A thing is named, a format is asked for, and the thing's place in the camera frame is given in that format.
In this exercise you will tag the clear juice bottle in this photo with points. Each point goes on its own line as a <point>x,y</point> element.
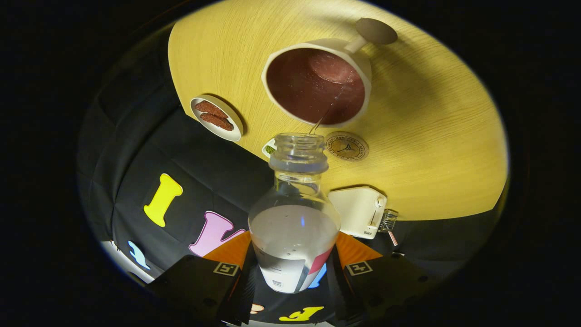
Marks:
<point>295,236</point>

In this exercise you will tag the reddish brown meat piece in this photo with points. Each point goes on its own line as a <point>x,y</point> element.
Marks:
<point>211,109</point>
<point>218,121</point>

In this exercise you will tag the white round plate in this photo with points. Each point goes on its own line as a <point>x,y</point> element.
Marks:
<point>237,127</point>

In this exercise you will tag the wooden table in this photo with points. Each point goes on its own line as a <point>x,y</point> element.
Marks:
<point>431,136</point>

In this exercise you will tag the white toaster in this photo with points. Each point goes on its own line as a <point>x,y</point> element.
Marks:
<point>354,209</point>

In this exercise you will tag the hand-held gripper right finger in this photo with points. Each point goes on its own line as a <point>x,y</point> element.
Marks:
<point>336,290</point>

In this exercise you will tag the round cork coaster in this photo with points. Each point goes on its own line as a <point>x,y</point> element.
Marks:
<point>347,146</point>

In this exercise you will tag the pink striped straw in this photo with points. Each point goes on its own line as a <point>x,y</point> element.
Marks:
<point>392,238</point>

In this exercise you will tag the white divided bean dish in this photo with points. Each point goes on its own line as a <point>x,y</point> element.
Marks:
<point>270,149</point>

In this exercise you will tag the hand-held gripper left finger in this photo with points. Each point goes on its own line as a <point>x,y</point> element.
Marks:
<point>247,290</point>

